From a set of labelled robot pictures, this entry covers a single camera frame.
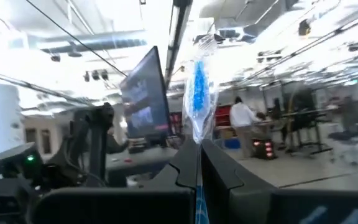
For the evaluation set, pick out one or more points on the red shelf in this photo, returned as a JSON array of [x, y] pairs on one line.
[[224, 115]]

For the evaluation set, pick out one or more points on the monitor with blue screen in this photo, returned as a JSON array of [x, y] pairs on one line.
[[145, 99]]

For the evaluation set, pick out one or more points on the blue bin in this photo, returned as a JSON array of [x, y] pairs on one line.
[[232, 143]]

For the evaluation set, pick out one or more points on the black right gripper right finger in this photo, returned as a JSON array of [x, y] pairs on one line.
[[259, 208]]

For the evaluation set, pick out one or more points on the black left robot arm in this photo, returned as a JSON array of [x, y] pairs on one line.
[[96, 140]]

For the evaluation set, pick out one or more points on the blue toothbrush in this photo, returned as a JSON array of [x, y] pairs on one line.
[[199, 90]]

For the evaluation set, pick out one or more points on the black computer red lights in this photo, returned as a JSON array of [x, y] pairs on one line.
[[263, 149]]

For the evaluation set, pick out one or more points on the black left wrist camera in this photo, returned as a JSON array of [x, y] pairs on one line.
[[2, 202]]

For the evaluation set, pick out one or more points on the black table rig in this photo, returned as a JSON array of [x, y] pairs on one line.
[[303, 118]]

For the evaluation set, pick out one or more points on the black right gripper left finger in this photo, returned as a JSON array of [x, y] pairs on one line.
[[120, 205]]

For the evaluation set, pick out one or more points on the person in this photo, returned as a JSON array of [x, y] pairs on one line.
[[242, 115]]

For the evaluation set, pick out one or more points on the black rig post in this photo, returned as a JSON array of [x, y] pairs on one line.
[[179, 31]]

